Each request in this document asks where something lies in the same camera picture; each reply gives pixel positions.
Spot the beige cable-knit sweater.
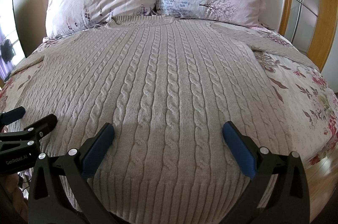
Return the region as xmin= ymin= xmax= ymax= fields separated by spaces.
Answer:
xmin=12 ymin=16 xmax=312 ymax=223

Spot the person's left hand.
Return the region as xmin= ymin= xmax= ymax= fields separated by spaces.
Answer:
xmin=1 ymin=173 xmax=27 ymax=223

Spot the floral bed sheet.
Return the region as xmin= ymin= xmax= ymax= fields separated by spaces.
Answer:
xmin=0 ymin=24 xmax=338 ymax=169

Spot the wooden headboard frame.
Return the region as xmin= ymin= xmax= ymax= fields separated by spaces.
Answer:
xmin=253 ymin=0 xmax=338 ymax=72

